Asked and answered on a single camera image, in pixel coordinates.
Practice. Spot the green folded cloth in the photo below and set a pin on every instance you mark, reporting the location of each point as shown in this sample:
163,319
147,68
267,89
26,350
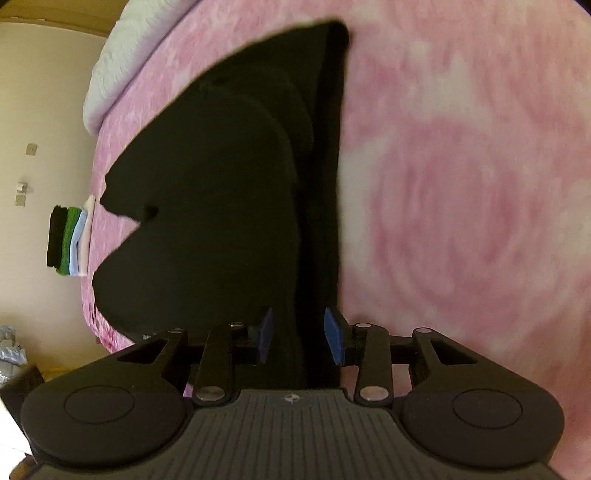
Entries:
69,244

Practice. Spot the square wall switch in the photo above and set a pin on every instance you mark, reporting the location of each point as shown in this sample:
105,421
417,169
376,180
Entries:
20,200
31,149

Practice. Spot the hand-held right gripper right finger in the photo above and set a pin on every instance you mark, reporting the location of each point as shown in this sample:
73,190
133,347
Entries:
334,339

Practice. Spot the light blue folded cloth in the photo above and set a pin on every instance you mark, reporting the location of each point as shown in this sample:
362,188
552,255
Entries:
78,251

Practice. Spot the black folded cloth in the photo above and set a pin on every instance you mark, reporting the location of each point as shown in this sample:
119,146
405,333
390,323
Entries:
56,235

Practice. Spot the white folded cloth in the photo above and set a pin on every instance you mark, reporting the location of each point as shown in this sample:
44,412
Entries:
88,221

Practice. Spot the clear plastic bag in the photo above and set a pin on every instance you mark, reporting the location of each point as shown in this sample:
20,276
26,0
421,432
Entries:
8,346

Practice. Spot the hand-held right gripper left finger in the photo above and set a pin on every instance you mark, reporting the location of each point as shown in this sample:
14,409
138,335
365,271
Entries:
265,336

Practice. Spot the pink floral blanket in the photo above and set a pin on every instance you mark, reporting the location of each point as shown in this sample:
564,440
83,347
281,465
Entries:
461,184

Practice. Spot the grey quilted bedspread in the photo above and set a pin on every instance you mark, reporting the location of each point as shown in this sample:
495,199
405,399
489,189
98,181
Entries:
120,60

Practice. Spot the dark wooden furniture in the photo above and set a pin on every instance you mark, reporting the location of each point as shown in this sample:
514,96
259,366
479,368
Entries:
23,385

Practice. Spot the black pants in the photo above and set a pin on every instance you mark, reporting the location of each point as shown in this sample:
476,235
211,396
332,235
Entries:
207,207

